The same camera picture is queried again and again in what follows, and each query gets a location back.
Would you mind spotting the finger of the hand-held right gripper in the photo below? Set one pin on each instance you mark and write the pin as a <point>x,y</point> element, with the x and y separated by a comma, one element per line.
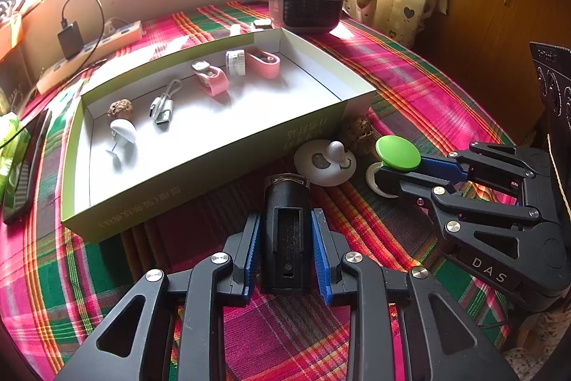
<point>441,167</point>
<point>481,213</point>

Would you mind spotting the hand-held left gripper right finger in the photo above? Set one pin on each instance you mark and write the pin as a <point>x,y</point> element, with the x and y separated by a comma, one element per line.
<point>321,258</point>

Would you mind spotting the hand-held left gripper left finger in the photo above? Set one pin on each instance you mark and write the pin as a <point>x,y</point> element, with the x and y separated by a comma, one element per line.
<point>252,256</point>

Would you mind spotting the black rectangular device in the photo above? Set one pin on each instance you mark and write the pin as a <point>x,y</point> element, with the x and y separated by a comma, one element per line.
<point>285,229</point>

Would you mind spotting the green round suction hook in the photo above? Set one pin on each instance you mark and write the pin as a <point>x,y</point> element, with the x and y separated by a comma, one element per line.
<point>397,153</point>

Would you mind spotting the white panda suction hook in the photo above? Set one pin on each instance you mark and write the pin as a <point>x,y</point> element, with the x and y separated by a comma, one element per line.
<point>323,162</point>

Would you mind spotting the green cardboard box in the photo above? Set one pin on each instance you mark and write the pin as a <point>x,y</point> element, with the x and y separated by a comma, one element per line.
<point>214,158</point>

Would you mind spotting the white plug adapter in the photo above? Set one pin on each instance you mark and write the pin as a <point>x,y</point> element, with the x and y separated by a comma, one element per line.
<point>125,131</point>

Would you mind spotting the pink clip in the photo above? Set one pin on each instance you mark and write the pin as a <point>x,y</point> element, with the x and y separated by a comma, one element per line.
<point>212,81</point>
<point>263,62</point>

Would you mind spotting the brown walnut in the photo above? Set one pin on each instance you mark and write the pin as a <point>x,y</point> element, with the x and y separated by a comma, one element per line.
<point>357,133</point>
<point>120,108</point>

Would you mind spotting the black patterned panel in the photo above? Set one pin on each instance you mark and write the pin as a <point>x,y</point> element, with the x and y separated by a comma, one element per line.
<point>553,95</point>

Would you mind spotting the wooden cabinet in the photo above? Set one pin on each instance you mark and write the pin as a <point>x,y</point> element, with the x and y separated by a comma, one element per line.
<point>499,19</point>

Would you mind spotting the plaid tablecloth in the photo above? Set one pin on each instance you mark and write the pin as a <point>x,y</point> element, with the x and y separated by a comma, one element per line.
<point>67,296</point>

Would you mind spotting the small white ribbed cap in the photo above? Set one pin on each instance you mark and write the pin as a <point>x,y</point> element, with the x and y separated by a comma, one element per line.
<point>235,63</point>

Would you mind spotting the small white object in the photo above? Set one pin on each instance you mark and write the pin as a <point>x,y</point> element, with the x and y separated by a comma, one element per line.
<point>234,30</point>

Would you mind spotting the small silver object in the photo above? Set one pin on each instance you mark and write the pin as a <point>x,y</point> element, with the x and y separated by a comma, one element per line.
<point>262,24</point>

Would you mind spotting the black smartphone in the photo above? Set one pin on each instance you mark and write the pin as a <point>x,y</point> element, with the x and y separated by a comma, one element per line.
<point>26,171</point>

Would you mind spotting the white power strip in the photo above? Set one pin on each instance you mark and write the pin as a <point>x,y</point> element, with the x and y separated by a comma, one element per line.
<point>111,39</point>

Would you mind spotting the green wet wipes pack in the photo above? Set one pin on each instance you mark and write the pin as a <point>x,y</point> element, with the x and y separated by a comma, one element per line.
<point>9,158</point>

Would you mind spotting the black charger adapter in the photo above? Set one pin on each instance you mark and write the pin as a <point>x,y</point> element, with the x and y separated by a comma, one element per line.
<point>70,39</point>

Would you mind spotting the orange plastic bin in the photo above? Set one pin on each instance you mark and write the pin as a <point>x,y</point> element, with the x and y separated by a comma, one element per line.
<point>11,37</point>

